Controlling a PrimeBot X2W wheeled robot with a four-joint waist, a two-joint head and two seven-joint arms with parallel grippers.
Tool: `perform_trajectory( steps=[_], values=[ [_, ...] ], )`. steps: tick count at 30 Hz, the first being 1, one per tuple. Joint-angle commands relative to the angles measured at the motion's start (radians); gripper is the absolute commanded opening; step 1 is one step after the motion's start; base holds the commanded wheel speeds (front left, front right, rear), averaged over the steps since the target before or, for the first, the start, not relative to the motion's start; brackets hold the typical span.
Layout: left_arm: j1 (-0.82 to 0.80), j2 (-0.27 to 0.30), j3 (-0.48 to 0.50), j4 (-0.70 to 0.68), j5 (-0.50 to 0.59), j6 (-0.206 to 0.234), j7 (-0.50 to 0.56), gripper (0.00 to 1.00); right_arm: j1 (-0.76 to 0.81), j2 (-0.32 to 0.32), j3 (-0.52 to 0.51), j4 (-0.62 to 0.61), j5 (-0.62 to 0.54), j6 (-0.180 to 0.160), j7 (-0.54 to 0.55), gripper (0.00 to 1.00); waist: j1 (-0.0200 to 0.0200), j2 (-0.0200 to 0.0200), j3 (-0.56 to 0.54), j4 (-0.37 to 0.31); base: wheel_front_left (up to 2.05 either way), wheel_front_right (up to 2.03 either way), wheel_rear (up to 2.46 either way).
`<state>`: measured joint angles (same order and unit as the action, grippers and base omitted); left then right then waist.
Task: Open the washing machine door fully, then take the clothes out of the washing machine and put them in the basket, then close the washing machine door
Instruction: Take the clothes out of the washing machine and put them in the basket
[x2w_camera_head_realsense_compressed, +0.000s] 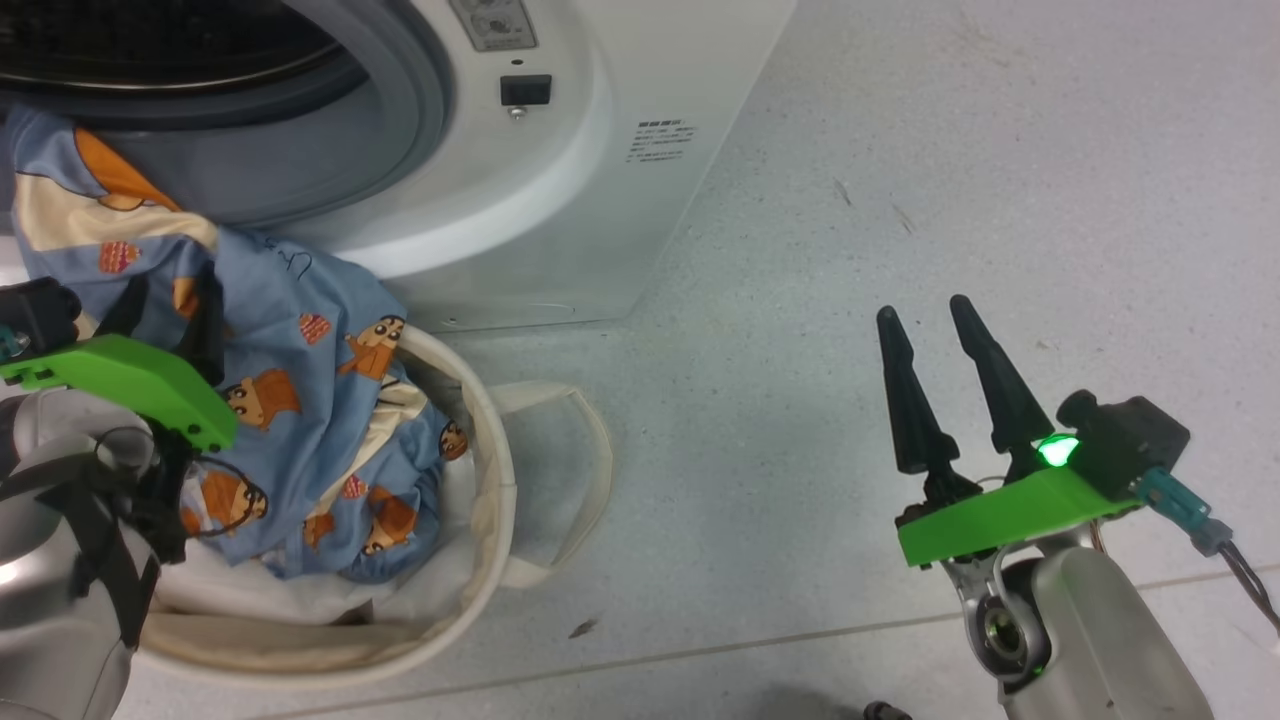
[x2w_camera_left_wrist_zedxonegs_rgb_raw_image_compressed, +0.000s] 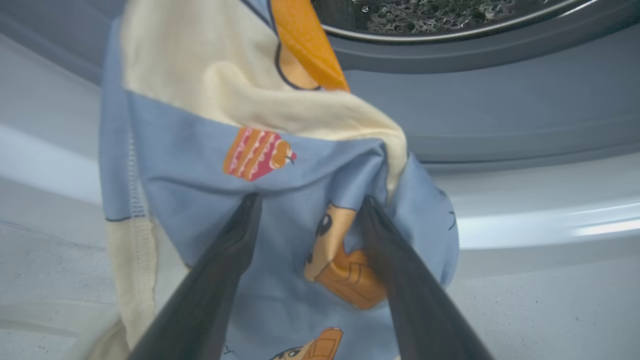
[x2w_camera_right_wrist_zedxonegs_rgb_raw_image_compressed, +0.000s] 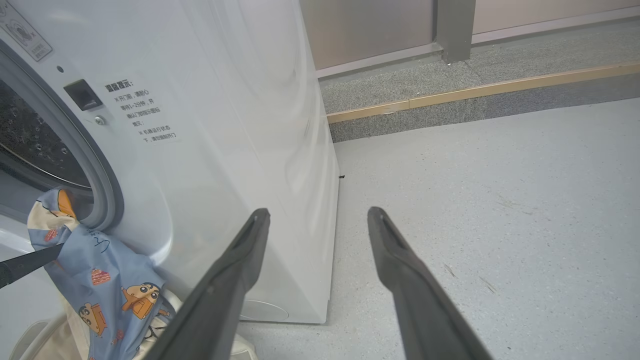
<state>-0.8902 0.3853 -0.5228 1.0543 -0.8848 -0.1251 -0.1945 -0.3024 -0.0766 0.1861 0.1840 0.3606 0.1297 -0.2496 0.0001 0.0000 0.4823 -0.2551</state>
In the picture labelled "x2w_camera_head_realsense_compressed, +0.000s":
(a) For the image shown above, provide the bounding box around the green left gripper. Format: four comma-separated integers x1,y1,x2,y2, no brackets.
0,270,238,451

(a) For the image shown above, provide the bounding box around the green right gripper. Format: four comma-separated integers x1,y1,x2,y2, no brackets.
877,294,1141,569

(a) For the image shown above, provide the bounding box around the blue cartoon print garment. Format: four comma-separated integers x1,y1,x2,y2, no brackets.
0,105,471,583

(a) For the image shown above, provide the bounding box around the grey rubber door gasket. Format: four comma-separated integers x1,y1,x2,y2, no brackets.
0,0,456,229

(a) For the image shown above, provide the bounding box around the white folded basket liner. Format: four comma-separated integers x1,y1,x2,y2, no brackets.
170,545,401,623

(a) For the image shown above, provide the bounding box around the white front-load washing machine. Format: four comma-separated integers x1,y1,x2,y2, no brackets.
0,0,798,333

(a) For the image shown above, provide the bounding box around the cream canvas laundry basket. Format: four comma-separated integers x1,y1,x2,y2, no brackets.
130,325,614,691

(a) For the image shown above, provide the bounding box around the black door latch slot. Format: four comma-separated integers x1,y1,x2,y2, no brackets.
500,74,553,109

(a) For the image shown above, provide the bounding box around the perforated steel washer drum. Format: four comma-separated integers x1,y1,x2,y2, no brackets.
0,0,346,96

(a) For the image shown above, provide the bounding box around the small black text sticker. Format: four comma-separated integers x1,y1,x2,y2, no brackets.
627,120,698,164

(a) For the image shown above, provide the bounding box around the grey dial diagram sticker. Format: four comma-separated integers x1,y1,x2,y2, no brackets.
448,0,539,51

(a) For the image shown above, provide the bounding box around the black left arm cable bundle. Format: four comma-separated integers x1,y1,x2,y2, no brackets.
0,425,266,651

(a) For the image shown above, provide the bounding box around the teal plug black camera cable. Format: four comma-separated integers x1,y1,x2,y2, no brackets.
1135,468,1280,633

